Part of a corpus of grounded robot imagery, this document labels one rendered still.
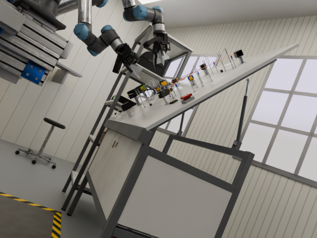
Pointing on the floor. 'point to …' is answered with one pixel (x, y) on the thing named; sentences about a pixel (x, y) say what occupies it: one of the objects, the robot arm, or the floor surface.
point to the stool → (44, 143)
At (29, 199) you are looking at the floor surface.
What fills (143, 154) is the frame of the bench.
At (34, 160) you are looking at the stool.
